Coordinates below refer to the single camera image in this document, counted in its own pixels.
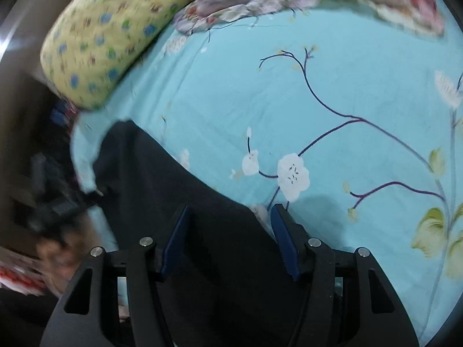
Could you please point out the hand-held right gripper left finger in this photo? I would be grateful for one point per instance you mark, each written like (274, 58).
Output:
(177, 240)

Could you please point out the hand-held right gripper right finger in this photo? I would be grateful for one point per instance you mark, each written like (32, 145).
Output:
(284, 242)

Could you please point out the black pants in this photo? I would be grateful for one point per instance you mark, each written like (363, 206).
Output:
(202, 217)

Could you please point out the person's left hand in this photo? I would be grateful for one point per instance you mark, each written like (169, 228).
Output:
(59, 264)

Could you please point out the red white printed cloth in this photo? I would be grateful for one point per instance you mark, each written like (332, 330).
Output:
(21, 273)

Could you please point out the turquoise floral bed sheet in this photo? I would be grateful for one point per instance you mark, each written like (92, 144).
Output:
(289, 97)

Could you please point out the yellow printed pillow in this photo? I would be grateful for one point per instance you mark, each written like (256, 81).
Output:
(108, 32)

